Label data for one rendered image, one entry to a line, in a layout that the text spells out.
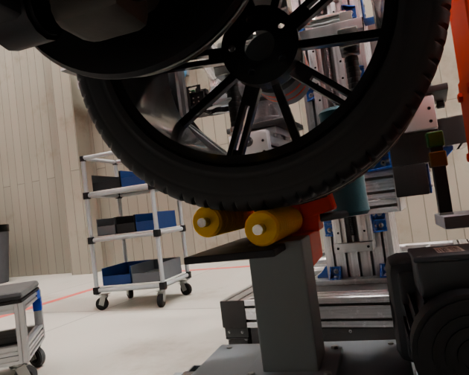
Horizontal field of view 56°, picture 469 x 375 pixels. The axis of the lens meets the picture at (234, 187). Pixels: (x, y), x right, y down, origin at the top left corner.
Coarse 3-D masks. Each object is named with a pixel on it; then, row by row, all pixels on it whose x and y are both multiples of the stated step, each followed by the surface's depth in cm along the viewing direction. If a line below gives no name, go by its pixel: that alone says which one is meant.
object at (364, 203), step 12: (336, 108) 102; (324, 120) 105; (360, 180) 102; (336, 192) 103; (348, 192) 102; (360, 192) 102; (336, 204) 103; (348, 204) 101; (360, 204) 101; (324, 216) 96; (336, 216) 98; (348, 216) 102
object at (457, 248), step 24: (408, 264) 74; (432, 264) 60; (456, 264) 59; (408, 288) 72; (432, 288) 60; (456, 288) 59; (408, 312) 67; (432, 312) 54; (456, 312) 53; (408, 336) 62; (432, 336) 54; (456, 336) 53; (408, 360) 74; (432, 360) 54; (456, 360) 53
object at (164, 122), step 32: (320, 0) 88; (384, 0) 67; (288, 32) 86; (384, 32) 66; (192, 64) 96; (224, 64) 95; (256, 64) 88; (288, 64) 86; (128, 96) 79; (160, 96) 94; (256, 96) 91; (352, 96) 67; (160, 128) 80; (288, 128) 89; (320, 128) 68; (224, 160) 73; (256, 160) 71
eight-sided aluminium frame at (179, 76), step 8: (376, 16) 90; (376, 24) 90; (176, 72) 105; (176, 80) 105; (184, 80) 109; (176, 88) 104; (184, 88) 108; (176, 96) 104; (184, 96) 108; (176, 104) 104; (184, 104) 108; (184, 112) 108; (192, 128) 103; (200, 136) 102; (208, 144) 101; (216, 144) 105; (224, 152) 104
